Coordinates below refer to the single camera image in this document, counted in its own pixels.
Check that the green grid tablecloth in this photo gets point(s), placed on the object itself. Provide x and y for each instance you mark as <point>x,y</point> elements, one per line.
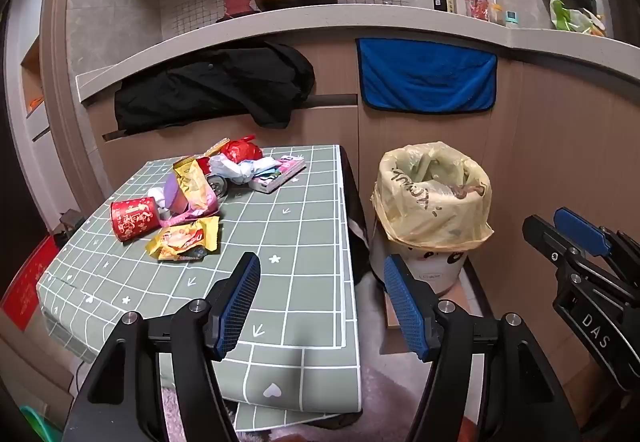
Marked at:
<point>280,232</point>

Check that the white crumpled paper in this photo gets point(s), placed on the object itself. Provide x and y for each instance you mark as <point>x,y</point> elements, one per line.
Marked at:
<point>225,166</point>

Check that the red cardboard box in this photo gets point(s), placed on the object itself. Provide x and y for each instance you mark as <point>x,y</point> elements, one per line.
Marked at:
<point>27,287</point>

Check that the white kitchen countertop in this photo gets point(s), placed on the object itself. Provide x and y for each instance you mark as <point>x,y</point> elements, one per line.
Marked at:
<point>350,19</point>

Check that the yellow snack wrapper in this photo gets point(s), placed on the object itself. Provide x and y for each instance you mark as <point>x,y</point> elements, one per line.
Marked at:
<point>180,239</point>

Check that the metal can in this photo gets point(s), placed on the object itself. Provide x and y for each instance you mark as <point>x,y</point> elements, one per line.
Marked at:
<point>217,186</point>

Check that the small teal container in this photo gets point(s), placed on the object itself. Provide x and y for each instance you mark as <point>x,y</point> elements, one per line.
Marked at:
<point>511,19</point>

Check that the silver foil wrapper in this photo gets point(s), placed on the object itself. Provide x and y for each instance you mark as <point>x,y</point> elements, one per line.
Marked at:
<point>215,147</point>

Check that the blue towel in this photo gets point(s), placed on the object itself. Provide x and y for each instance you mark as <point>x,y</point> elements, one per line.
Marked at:
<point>425,76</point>

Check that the green plastic bag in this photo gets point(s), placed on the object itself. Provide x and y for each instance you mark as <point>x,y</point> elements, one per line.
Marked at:
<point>570,19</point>

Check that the small white tissue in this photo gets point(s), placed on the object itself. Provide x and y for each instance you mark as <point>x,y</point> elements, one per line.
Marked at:
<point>156,196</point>

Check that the trash bin with yellow bag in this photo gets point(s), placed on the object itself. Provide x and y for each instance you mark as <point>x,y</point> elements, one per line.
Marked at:
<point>425,222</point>

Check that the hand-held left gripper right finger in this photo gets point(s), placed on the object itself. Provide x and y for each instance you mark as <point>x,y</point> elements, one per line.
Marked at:
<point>407,307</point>

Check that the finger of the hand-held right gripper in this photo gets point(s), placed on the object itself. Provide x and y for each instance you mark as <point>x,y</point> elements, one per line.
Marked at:
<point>542,237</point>
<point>582,232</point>

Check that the cardboard box under bin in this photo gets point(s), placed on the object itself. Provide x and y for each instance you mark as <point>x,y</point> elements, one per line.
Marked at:
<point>465,304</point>

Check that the red plastic bag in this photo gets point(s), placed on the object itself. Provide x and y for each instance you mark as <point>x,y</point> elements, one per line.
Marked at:
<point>240,150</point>

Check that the red paper cup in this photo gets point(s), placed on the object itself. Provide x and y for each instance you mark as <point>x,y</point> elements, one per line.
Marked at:
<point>132,219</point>

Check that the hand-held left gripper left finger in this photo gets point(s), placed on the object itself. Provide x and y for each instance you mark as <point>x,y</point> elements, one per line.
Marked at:
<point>237,307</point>

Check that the gold snack bag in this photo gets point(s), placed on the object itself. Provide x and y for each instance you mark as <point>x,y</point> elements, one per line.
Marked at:
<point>192,182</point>

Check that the pink plastic wrapper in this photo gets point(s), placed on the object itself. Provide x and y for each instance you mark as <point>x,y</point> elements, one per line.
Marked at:
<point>212,203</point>

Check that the black jacket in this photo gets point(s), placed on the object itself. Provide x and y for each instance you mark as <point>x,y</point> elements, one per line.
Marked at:
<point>210,86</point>

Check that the pink flat box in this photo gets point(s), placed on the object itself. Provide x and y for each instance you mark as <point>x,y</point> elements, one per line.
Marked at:
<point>280,171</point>

